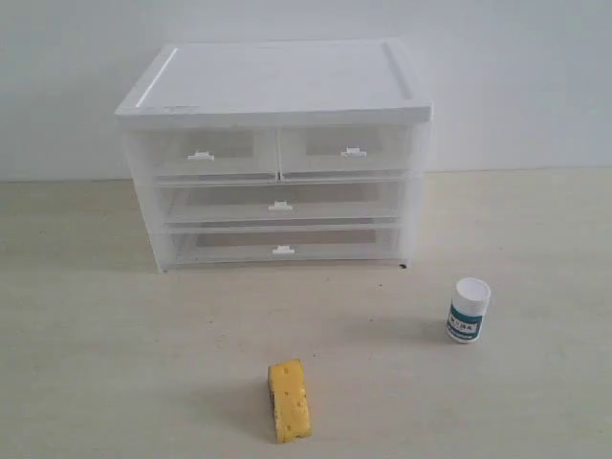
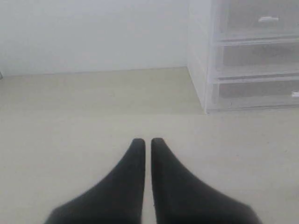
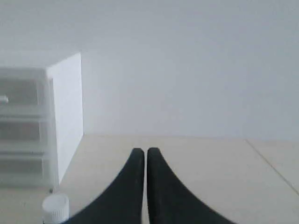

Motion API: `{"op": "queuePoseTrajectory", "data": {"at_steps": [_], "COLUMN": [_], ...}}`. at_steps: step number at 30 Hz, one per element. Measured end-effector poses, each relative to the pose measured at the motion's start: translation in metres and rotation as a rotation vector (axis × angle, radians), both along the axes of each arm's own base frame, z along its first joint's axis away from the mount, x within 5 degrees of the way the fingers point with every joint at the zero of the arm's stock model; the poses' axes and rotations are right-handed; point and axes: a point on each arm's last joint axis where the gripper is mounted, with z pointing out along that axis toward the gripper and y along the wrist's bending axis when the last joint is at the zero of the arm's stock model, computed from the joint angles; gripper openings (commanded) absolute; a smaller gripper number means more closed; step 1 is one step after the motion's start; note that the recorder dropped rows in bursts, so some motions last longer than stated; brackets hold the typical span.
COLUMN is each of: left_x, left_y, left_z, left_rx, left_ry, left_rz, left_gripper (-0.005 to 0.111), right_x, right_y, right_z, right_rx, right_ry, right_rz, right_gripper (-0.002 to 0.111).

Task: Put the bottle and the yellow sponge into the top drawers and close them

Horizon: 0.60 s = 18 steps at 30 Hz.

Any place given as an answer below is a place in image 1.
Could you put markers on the yellow cheese wedge toy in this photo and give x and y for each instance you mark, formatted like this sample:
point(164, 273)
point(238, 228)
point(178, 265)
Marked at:
point(291, 411)

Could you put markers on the white plastic drawer cabinet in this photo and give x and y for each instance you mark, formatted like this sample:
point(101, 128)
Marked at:
point(271, 86)

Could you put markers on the clear middle wide drawer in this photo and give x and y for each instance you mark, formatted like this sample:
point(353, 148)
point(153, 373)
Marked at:
point(205, 204)

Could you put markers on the white teal medicine bottle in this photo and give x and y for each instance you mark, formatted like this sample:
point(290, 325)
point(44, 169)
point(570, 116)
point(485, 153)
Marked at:
point(467, 309)

